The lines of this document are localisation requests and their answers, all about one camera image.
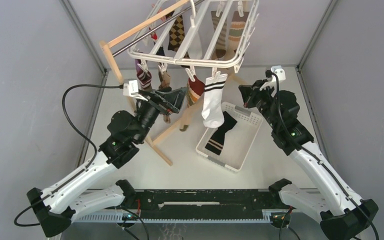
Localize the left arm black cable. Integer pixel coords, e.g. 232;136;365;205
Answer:
13;83;125;228

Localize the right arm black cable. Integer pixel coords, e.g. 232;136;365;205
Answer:
265;69;382;240

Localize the wooden rack frame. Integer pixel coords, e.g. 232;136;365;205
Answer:
99;0;259;168

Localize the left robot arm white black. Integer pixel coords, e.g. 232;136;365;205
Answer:
26;87;187;238

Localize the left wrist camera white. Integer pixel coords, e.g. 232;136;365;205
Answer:
122;79;148;102

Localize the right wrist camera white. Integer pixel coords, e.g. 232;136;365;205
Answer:
259;65;286;91

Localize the white plastic basket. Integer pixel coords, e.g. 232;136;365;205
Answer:
195;102;263;172

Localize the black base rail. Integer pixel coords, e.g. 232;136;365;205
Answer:
117;189;289;218

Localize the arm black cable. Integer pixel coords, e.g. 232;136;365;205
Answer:
13;83;125;228
265;69;382;240

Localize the navy blue sock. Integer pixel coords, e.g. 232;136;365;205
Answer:
155;46;165;56

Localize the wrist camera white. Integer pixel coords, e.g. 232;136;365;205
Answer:
122;79;148;102
259;65;286;91

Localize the white cable duct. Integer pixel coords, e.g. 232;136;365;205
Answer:
75;209;285;224

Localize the white plastic clip hanger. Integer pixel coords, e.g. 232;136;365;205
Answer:
127;0;260;73

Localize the brown yellow argyle sock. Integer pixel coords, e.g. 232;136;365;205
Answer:
167;15;185;52

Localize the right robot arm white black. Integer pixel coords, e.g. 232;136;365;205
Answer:
238;80;379;240

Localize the metal hanging rod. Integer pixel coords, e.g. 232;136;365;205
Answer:
107;0;204;57

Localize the white sock hanging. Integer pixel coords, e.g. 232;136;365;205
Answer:
188;31;203;59

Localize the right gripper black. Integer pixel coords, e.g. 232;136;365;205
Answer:
239;79;280;130

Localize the black sock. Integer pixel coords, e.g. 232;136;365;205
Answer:
205;111;237;156

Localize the beige orange argyle sock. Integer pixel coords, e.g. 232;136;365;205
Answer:
158;71;171;124

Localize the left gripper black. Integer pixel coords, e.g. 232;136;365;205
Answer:
133;87;188;144

